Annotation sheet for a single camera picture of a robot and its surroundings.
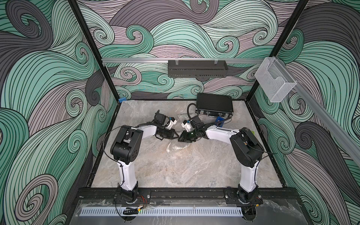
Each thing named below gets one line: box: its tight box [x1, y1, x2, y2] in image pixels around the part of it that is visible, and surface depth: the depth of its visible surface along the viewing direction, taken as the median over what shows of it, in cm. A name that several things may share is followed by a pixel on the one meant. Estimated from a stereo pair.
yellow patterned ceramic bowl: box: [165, 140, 192, 153], surface depth 87 cm
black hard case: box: [195, 92, 234, 118], surface depth 113 cm
